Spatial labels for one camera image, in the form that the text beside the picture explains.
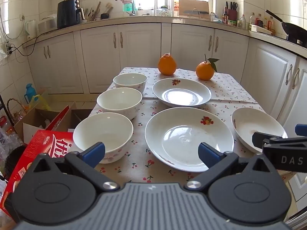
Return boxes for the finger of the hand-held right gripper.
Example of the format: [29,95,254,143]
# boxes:
[295,124,307,137]
[252,131,288,147]

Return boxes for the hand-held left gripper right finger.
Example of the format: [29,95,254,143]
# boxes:
[185,142,279,192]

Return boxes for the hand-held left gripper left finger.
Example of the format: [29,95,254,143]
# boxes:
[31,142,120,192]

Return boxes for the large white floral bowl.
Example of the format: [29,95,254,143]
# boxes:
[73,112,134,164]

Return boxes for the white deep plate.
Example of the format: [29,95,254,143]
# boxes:
[231,107,288,154]

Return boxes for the white fruit-print plate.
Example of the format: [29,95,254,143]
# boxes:
[152,78,212,108]
[144,107,234,173]

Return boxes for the medium white floral bowl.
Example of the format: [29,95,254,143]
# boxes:
[97,87,143,120]

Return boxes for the small white floral bowl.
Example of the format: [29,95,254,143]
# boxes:
[113,73,148,94]

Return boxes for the red printed box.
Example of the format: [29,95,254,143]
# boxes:
[0,129,75,219]

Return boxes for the brown cardboard box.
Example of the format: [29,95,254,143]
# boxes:
[14,102,93,140]

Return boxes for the yellow plastic bag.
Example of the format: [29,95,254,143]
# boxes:
[30,94,51,111]

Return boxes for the black mesh bin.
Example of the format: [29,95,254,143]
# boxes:
[4,145,27,181]

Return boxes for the orange with stem and leaf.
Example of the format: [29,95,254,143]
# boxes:
[195,54,220,81]

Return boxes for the clear plastic bag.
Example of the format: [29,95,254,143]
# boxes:
[0,115,24,154]

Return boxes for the blue thermos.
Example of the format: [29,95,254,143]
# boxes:
[25,83,36,105]

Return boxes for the wicker basket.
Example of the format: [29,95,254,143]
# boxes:
[7,98,27,123]

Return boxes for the white kitchen cabinets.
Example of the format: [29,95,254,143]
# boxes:
[25,23,307,204]

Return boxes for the orange with knobbed top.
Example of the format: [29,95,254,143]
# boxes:
[158,53,177,76]

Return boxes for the black wok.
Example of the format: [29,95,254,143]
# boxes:
[265,10,307,45]

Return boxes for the white tray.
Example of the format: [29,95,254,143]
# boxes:
[251,25,273,35]

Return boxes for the red knife block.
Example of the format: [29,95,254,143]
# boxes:
[225,2,238,21]

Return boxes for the white power strip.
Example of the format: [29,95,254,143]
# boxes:
[4,41,14,57]

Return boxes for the white rice cooker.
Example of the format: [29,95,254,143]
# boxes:
[37,14,58,33]

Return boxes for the white electric kettle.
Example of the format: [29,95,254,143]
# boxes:
[25,20,38,40]

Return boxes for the utensil holder with chopsticks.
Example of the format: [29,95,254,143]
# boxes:
[84,2,102,22]

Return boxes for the black air fryer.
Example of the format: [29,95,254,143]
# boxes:
[57,0,85,30]

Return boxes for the beige kitchen countertop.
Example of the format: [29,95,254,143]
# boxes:
[23,14,307,59]

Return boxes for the green detergent bottle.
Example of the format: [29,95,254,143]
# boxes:
[122,0,135,12]

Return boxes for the glass jar with green lid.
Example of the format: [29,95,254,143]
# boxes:
[156,6,172,17]

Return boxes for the black power cable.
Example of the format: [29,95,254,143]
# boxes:
[10,26,59,57]

